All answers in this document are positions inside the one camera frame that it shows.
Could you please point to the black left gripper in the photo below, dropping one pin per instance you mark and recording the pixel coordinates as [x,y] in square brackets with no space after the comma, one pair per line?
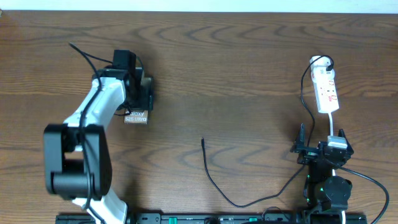
[146,100]

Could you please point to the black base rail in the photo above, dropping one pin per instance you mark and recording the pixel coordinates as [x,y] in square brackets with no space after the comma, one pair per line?
[272,217]

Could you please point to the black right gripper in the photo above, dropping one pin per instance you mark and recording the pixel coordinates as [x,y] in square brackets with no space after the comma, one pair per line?
[308,154]

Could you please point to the white power strip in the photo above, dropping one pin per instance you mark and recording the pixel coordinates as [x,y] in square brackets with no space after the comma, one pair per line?
[325,90]

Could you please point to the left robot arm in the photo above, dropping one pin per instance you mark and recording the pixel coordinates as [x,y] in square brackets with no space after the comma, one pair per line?
[76,156]

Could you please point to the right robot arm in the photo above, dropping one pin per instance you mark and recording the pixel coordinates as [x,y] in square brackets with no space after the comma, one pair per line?
[326,193]

